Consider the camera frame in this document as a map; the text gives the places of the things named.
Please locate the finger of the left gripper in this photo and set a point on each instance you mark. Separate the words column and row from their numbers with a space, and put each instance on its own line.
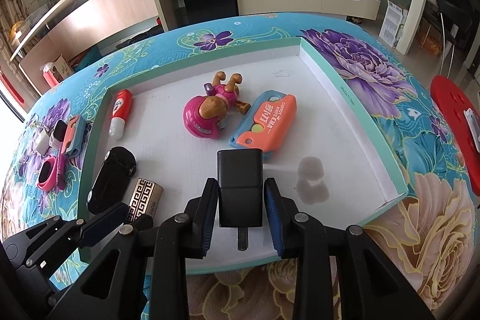
column 101, row 225
column 111, row 287

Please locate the red paper bag on floor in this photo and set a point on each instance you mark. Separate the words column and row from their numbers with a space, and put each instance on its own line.
column 56, row 72

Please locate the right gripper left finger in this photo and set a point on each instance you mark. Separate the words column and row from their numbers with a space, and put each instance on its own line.
column 184, row 236

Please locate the black power adapter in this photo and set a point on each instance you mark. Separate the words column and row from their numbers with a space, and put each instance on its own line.
column 240, row 177

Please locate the gold harmonica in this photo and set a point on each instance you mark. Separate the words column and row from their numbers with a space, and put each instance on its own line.
column 145, row 199

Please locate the floral blue tablecloth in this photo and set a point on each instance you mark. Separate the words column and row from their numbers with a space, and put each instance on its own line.
column 431, row 235

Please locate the small orange blue toy box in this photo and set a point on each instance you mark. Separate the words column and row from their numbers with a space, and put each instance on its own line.
column 74, row 136

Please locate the white smartwatch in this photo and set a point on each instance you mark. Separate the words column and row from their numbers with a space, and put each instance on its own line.
column 56, row 137

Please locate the orange blue carrot toy knife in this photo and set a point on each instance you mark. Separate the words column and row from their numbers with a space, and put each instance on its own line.
column 267, row 123

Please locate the red white small bottle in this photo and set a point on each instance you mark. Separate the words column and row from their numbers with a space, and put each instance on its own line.
column 120, row 112

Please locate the red plastic stool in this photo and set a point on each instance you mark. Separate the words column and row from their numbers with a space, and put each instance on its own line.
column 463, row 120

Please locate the pink puppy toy figure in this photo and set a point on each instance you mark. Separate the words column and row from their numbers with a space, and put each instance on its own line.
column 204, row 116

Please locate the pink smart band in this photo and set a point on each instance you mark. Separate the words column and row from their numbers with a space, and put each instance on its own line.
column 47, row 178

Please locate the white tray with teal rim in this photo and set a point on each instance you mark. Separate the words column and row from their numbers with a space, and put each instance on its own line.
column 319, row 142

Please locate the white charger cube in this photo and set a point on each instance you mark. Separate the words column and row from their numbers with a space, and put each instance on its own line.
column 41, row 143

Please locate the wooden bar counter shelf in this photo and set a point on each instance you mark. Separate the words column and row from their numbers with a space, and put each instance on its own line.
column 72, row 26

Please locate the black toy car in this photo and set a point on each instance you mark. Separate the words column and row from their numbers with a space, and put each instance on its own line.
column 119, row 167

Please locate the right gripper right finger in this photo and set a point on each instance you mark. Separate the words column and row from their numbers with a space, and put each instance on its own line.
column 370, row 285

